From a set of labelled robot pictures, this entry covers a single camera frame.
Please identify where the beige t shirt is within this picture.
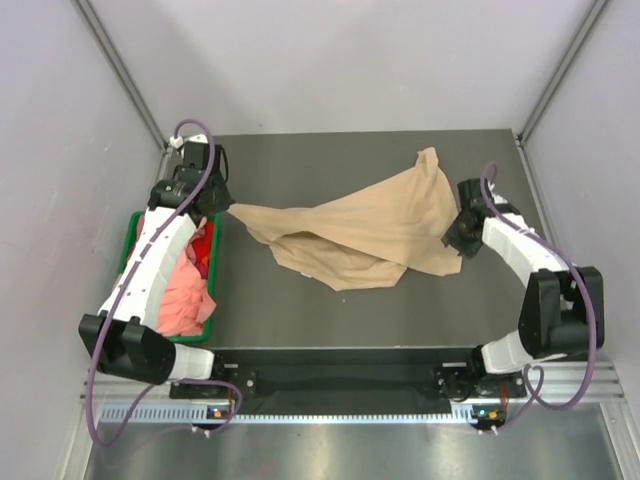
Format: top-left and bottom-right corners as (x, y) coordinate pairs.
(229, 147), (462, 291)

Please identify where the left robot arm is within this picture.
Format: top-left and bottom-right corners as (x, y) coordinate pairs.
(79, 134), (233, 397)

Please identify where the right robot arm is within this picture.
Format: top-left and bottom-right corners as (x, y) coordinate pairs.
(442, 178), (605, 396)

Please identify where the red t shirt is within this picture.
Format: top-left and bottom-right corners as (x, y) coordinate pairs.
(186, 221), (215, 279)

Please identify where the green plastic bin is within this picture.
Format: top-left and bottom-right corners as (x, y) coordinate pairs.
(110, 210), (222, 344)

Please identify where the pink t shirt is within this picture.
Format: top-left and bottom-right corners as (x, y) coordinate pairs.
(155, 222), (218, 338)

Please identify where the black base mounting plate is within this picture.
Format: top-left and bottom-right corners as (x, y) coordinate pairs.
(169, 349), (526, 414)

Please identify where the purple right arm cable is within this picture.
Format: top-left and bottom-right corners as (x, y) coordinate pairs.
(479, 160), (601, 434)

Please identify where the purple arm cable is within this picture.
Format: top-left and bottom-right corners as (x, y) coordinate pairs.
(85, 118), (244, 447)
(479, 160), (601, 434)

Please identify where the slotted cable duct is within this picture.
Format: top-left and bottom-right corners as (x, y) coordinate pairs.
(99, 399), (506, 425)

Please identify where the left aluminium frame post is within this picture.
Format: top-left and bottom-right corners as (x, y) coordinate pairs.
(71, 0), (166, 150)

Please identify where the aluminium frame post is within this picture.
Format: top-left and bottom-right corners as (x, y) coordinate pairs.
(516, 0), (611, 149)
(71, 0), (166, 150)

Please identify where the right aluminium frame post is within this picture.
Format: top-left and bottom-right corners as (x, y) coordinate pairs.
(516, 0), (611, 149)

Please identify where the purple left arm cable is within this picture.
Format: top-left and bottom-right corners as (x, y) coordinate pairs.
(85, 118), (244, 447)

